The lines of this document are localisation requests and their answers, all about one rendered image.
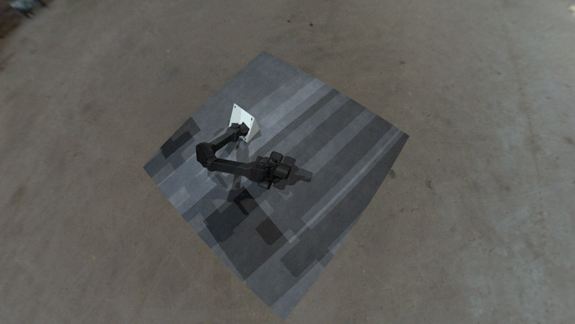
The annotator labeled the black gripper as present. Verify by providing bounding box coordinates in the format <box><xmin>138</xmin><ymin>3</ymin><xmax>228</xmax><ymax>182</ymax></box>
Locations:
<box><xmin>257</xmin><ymin>151</ymin><xmax>283</xmax><ymax>190</ymax></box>

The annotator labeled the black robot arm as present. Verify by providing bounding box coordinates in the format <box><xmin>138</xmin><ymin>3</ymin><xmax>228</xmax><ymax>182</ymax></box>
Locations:
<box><xmin>196</xmin><ymin>122</ymin><xmax>292</xmax><ymax>183</ymax></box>

